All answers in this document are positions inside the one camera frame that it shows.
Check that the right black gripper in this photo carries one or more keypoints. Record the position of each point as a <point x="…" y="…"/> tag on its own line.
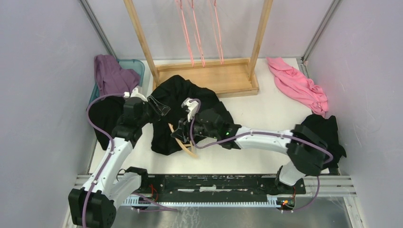
<point x="181" y="132"/>

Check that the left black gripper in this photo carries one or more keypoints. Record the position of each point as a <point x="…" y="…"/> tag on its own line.
<point x="162" y="109"/>

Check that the black pleated skirt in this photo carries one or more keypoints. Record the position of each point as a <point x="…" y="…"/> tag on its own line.
<point x="172" y="93"/>

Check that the black garment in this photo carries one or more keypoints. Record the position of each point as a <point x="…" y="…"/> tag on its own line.
<point x="327" y="130"/>
<point x="105" y="113"/>

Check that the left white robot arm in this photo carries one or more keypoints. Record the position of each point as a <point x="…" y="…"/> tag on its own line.
<point x="95" y="204"/>

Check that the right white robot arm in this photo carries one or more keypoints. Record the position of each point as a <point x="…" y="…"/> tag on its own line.
<point x="307" y="151"/>

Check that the wooden hanger rack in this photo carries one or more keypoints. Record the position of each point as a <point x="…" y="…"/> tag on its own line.
<point x="226" y="77"/>

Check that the teal plastic basket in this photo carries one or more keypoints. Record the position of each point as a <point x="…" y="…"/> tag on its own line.
<point x="133" y="64"/>

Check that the purple garment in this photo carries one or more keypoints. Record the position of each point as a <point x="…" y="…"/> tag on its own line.
<point x="111" y="78"/>

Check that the pink garment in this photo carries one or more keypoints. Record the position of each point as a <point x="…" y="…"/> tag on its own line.
<point x="295" y="85"/>

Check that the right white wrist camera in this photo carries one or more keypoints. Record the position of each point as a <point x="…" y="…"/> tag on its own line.
<point x="191" y="106"/>

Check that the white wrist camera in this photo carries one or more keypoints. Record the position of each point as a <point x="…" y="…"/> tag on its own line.
<point x="191" y="106"/>
<point x="136" y="92"/>

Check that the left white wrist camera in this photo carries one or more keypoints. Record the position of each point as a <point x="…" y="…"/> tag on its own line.
<point x="136" y="92"/>

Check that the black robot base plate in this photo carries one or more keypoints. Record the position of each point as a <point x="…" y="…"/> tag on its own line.
<point x="220" y="188"/>

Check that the pink wire hanger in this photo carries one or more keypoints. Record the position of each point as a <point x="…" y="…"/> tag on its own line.
<point x="216" y="29"/>
<point x="190" y="29"/>

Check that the slotted grey cable duct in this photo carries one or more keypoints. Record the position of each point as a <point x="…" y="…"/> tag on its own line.
<point x="270" y="202"/>

